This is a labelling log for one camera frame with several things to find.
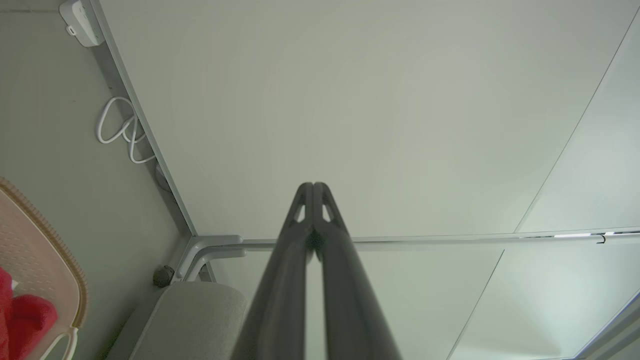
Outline red cloth garment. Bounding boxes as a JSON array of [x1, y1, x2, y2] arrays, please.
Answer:
[[0, 267, 59, 360]]

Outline grey metal partition frame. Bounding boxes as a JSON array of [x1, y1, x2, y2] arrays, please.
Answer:
[[90, 0, 640, 284]]

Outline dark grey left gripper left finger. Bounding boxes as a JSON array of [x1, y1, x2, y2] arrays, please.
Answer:
[[231, 182, 314, 360]]

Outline white power strip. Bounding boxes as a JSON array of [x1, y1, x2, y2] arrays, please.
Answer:
[[59, 0, 106, 48]]

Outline white looped cable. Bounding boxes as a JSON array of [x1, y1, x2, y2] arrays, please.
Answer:
[[96, 96, 157, 165]]

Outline grey fabric sofa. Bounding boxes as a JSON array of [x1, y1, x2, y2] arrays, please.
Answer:
[[105, 281, 249, 360]]

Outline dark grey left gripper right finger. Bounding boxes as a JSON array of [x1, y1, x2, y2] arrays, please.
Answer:
[[313, 182, 404, 360]]

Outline beige perforated laundry basket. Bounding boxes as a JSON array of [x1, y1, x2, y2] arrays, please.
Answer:
[[0, 176, 90, 360]]

